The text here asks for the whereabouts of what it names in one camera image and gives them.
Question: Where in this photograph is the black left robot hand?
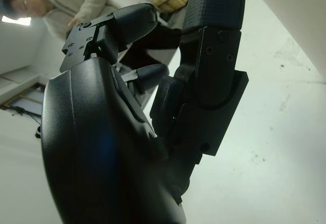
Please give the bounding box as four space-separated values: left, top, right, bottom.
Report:
40 0 250 224

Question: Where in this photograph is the person in beige jacket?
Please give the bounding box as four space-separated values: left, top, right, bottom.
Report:
0 0 183 68

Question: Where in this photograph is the wood framed panel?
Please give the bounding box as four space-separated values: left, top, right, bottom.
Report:
0 81 48 118

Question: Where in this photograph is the ceiling light panel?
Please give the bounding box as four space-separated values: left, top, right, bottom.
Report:
1 15 33 26

